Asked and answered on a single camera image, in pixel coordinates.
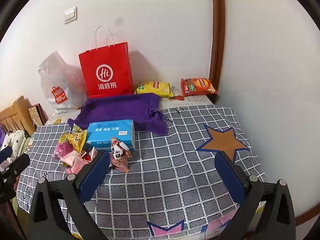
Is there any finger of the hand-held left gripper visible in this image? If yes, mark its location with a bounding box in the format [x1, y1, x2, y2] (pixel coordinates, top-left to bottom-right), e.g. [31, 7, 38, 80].
[0, 146, 13, 164]
[0, 154, 30, 180]

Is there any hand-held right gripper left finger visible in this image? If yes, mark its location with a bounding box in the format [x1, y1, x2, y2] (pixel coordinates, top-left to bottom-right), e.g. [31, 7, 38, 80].
[29, 149, 110, 240]

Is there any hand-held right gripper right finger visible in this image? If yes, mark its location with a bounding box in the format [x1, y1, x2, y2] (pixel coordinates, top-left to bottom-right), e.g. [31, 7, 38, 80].
[214, 151, 297, 240]

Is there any pale pink snack packet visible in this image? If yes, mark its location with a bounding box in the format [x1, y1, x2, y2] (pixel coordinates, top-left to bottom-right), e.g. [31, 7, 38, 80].
[64, 155, 89, 174]

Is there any red snack packet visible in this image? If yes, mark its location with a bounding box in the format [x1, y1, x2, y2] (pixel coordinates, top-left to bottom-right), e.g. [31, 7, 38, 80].
[84, 147, 98, 163]

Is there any pink yellow-edged snack packet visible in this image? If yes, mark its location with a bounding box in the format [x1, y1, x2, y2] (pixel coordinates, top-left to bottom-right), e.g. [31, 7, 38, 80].
[52, 140, 77, 162]

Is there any pink panda snack packet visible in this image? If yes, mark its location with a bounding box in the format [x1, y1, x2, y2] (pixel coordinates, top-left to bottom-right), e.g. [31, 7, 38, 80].
[110, 137, 132, 161]

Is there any yellow triangular snack packet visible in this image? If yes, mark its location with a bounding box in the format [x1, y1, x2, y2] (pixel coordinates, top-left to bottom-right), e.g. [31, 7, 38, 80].
[62, 129, 87, 153]

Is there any white dotted cloth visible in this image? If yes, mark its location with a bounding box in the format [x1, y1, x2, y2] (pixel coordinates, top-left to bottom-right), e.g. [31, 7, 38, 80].
[0, 129, 27, 155]

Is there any wooden headboard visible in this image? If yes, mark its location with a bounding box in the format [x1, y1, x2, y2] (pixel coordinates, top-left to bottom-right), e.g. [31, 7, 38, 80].
[0, 95, 37, 137]

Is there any grey checked blanket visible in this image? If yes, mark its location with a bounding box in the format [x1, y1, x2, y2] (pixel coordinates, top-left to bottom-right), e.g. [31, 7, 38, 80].
[16, 104, 270, 240]

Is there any purple towel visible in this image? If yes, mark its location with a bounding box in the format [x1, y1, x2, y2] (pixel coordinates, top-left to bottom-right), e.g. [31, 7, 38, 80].
[67, 93, 168, 135]

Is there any white plastic bag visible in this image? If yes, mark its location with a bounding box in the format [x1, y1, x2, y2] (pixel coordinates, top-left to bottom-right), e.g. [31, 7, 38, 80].
[37, 51, 87, 113]

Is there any orange chips bag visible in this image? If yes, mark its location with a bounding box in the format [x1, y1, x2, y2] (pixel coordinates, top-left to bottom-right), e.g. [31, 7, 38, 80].
[180, 78, 218, 97]

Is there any red paper bag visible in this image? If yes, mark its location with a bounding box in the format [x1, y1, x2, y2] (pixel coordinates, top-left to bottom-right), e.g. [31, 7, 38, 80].
[79, 25, 134, 98]

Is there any yellow chips bag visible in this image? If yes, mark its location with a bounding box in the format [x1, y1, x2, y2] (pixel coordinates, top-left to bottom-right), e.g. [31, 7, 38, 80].
[135, 81, 174, 98]

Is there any brown wooden door frame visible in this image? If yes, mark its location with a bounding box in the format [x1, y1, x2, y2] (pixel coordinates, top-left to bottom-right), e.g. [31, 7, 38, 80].
[209, 0, 225, 103]

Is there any white light switch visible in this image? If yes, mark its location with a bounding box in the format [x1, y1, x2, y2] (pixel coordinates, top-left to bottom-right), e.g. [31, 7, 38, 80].
[64, 7, 78, 25]

